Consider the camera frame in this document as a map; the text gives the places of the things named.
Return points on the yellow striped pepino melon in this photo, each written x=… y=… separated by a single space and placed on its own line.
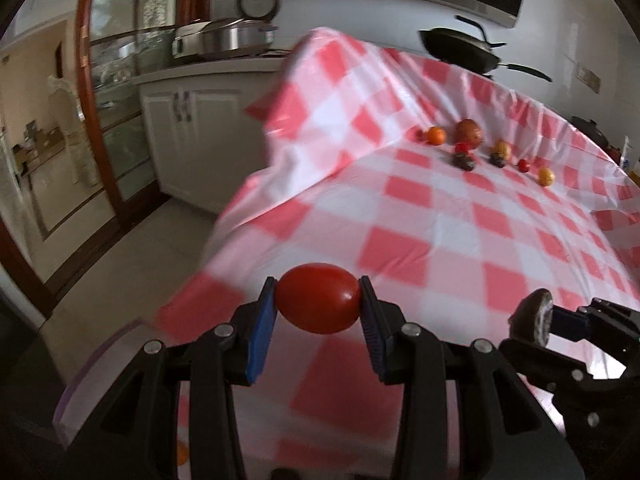
x=546 y=176
x=503 y=148

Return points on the small red tomato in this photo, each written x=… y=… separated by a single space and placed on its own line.
x=461 y=147

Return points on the steel electric pan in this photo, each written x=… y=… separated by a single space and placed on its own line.
x=225 y=40

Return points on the black wok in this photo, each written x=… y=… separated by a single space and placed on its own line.
x=460 y=50

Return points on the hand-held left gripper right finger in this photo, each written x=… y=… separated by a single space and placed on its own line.
x=372 y=335

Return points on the dark cooking pot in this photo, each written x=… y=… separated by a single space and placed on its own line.
x=592 y=130

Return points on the white kitchen cabinet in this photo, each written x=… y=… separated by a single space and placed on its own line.
x=210 y=135

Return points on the red brown pomegranate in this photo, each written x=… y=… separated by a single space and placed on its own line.
x=468 y=131

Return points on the wall socket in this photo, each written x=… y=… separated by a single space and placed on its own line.
x=589 y=77

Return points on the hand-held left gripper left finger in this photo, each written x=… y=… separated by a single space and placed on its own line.
x=262 y=335

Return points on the red white checked tablecloth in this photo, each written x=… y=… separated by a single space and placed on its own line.
x=450 y=240

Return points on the dark wrinkled passion fruit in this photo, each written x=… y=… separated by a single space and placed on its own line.
x=527 y=317
x=497 y=161
x=464 y=161

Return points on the medium orange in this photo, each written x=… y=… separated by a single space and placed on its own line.
x=436 y=135

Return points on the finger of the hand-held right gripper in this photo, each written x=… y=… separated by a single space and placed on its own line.
x=550 y=367
x=567 y=323

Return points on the large orange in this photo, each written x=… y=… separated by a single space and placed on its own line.
x=181 y=452

